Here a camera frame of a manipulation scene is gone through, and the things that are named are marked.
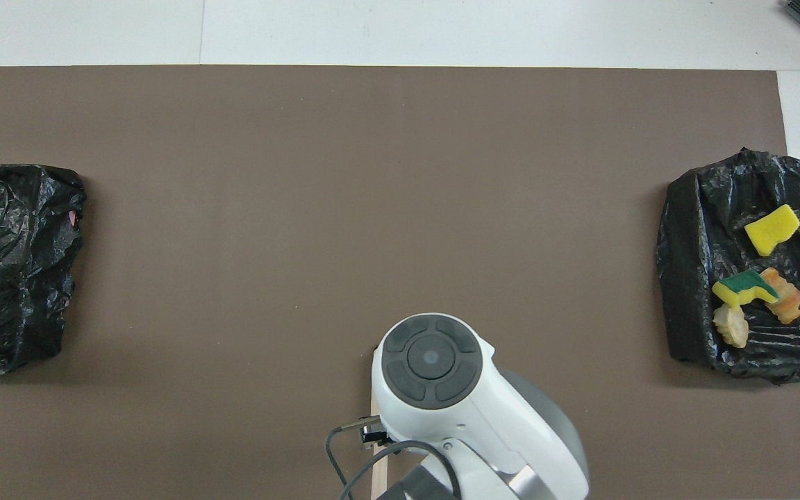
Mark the orange striped croissant piece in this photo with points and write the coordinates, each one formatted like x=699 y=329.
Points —
x=787 y=300

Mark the beige hand brush black bristles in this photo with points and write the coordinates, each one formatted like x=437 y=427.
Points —
x=378 y=465

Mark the pale croissant piece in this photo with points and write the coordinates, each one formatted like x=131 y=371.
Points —
x=732 y=326

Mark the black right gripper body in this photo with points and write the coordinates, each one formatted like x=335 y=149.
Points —
x=374 y=436

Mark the brown table mat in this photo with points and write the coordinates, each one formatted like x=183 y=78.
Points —
x=303 y=173

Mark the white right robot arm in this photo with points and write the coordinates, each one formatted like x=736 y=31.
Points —
x=455 y=417

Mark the notched yellow sponge piece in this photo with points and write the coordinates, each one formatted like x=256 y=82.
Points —
x=740 y=288

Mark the small pink tag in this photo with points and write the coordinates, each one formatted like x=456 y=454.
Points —
x=73 y=218

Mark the black bag lined bin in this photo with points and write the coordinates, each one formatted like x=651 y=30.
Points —
x=25 y=312
x=692 y=278

